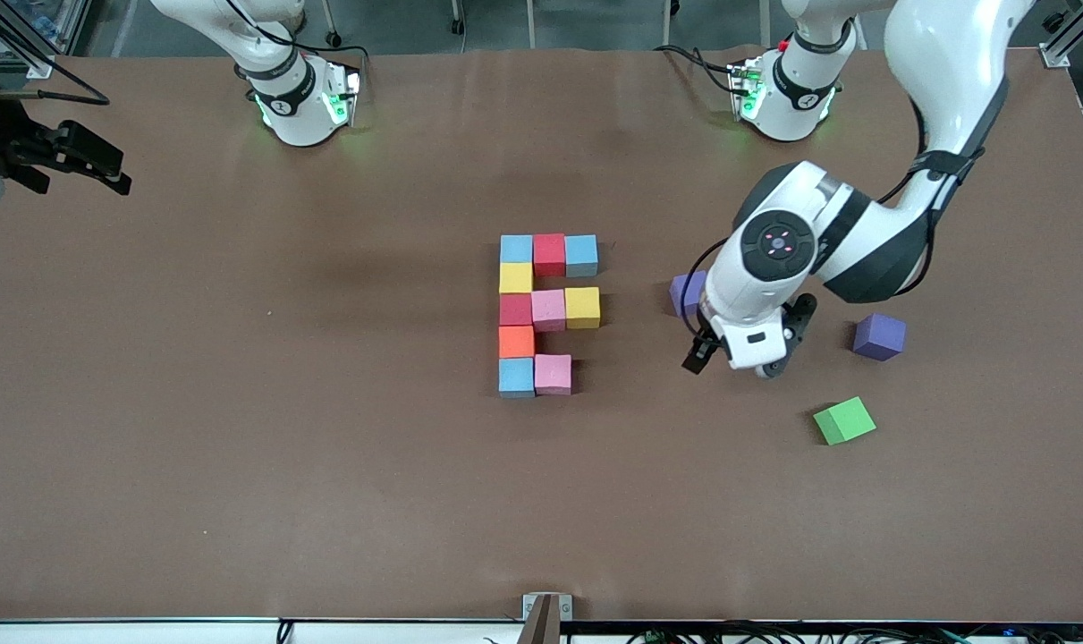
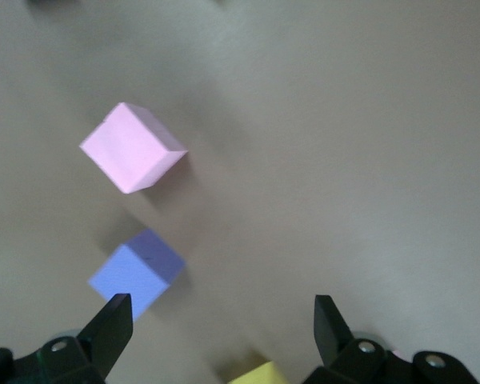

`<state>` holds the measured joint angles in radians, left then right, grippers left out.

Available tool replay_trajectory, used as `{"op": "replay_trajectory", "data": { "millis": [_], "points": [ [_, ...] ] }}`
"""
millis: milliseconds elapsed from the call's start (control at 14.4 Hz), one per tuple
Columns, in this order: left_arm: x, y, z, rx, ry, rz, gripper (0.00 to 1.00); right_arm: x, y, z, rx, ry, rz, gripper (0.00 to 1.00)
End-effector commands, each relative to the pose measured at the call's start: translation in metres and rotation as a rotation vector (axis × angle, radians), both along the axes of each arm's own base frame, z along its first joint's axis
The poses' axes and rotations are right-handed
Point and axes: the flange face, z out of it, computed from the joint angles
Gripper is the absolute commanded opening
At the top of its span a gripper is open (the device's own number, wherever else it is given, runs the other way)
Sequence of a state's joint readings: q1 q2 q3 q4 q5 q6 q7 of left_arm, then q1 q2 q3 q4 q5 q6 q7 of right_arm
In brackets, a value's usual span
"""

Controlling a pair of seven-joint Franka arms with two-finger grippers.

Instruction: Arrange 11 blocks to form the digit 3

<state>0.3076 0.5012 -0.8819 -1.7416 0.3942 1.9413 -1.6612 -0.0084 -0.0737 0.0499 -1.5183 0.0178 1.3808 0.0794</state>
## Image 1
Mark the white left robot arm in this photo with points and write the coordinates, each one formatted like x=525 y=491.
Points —
x=943 y=54

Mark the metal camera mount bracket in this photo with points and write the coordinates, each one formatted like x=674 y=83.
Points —
x=541 y=617

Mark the yellow foam cube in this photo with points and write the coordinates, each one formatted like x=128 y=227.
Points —
x=516 y=277
x=582 y=308

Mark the orange foam cube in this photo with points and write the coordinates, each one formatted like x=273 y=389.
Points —
x=516 y=342

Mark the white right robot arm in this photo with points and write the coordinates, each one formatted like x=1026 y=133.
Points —
x=295 y=107

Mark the pink foam cube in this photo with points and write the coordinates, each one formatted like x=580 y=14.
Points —
x=548 y=310
x=553 y=374

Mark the white cart leg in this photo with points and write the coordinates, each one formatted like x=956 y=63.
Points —
x=529 y=22
x=664 y=22
x=763 y=22

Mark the purple foam cube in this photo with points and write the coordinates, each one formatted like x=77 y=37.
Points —
x=879 y=335
x=684 y=293

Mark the red foam cube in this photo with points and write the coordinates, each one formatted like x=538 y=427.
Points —
x=548 y=255
x=515 y=309

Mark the green foam cube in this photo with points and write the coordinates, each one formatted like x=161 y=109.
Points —
x=844 y=420

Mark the brown table mat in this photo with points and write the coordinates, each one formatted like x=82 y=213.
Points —
x=192 y=501

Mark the blue foam cube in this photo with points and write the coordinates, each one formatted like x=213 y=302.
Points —
x=516 y=249
x=582 y=256
x=516 y=377

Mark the aluminium frame post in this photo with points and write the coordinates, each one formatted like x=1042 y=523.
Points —
x=71 y=22
x=1064 y=45
x=22 y=49

